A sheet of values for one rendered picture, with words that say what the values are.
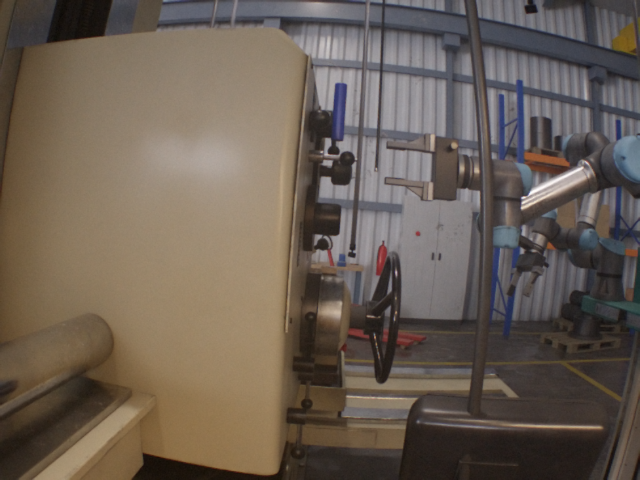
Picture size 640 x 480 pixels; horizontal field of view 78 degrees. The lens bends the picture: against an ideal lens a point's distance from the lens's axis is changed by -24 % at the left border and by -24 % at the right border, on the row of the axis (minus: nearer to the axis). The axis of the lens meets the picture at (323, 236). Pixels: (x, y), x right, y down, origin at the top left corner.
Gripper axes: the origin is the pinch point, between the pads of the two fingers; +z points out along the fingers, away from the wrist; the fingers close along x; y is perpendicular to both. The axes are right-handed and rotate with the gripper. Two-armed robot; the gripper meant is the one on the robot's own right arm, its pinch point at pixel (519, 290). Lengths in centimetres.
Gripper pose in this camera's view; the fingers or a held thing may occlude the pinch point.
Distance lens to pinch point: 169.4
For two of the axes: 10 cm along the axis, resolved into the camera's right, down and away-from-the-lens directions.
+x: -1.1, 1.0, 9.9
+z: -4.6, 8.8, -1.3
